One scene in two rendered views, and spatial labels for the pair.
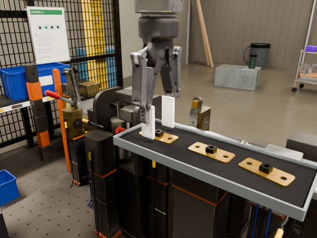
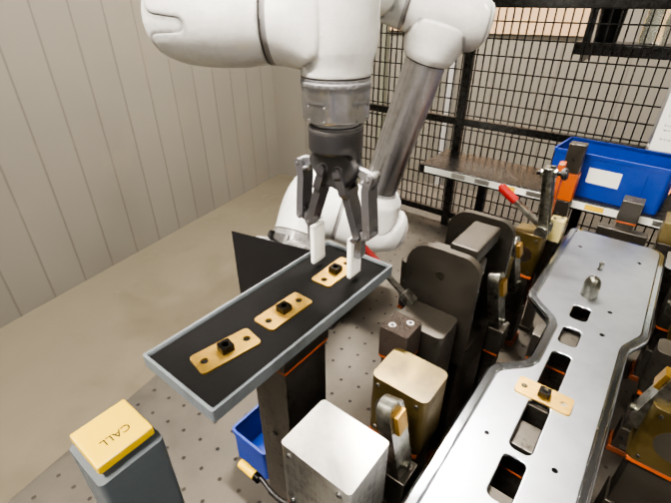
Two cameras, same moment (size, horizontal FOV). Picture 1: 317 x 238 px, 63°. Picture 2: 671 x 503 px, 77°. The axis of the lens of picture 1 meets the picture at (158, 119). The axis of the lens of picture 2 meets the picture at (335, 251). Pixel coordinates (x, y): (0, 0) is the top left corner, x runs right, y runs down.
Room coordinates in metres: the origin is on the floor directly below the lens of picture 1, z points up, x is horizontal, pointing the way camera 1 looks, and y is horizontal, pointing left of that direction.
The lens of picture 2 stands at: (0.51, -0.57, 1.54)
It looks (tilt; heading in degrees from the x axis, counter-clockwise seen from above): 31 degrees down; 90
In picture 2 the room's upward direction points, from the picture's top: straight up
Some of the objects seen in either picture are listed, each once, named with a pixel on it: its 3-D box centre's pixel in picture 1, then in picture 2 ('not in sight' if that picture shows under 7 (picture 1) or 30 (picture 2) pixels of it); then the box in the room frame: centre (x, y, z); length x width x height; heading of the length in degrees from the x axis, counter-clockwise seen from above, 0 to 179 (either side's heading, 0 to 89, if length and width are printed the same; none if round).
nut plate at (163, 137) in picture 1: (158, 133); (335, 268); (0.51, 0.00, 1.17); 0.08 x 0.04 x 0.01; 54
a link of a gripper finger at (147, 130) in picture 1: (147, 121); (318, 242); (0.48, 0.02, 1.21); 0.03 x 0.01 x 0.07; 54
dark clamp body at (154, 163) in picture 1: (162, 196); (408, 391); (0.65, -0.01, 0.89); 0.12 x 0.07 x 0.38; 142
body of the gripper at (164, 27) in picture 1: (158, 41); (335, 155); (0.51, 0.00, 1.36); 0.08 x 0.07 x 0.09; 144
